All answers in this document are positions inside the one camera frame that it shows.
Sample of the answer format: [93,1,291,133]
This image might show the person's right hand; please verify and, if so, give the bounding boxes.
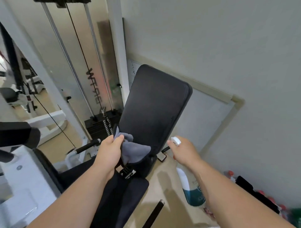
[167,137,203,170]

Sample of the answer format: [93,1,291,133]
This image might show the person's left hand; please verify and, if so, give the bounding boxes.
[94,135,124,180]

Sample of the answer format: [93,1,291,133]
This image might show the grey cleaning cloth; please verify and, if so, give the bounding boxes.
[114,127,151,165]

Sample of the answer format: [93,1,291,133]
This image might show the white spray bottle teal label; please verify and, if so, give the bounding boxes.
[171,136,207,207]

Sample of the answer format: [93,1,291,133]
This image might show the person's right forearm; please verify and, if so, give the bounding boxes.
[186,162,297,228]

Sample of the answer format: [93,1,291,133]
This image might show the person's left forearm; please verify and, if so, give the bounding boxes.
[27,164,116,228]

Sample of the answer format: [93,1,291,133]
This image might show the black weight stack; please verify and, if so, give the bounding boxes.
[84,109,123,143]

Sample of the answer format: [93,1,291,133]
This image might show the black padded backrest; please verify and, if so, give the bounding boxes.
[118,64,193,178]

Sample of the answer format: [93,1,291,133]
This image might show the black padded seat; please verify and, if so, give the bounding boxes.
[60,161,150,228]

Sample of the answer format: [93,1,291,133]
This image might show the chrome guide rod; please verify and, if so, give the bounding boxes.
[84,3,114,114]
[41,2,96,121]

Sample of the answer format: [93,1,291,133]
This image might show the black bag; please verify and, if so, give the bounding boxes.
[236,175,281,214]

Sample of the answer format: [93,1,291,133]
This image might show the black roller pad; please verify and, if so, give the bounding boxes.
[0,121,41,150]

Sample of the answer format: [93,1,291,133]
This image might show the white machine housing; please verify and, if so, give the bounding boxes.
[0,148,62,228]

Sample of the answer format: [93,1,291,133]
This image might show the gym machine black white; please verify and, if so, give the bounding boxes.
[0,50,46,114]

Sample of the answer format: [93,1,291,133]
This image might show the clear plastic shield panel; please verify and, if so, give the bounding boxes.
[9,0,124,122]

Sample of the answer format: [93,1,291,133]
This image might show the green package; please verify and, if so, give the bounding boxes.
[288,208,301,228]

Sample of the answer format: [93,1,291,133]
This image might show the chrome seat adjustment bracket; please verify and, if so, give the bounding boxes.
[120,164,137,180]

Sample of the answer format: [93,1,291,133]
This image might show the black steel cable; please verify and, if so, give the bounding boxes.
[22,81,76,148]
[65,3,106,116]

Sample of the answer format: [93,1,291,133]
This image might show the black handle bar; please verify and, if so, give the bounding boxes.
[142,199,165,228]

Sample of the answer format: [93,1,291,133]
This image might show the white machine frame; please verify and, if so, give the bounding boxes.
[0,0,130,169]

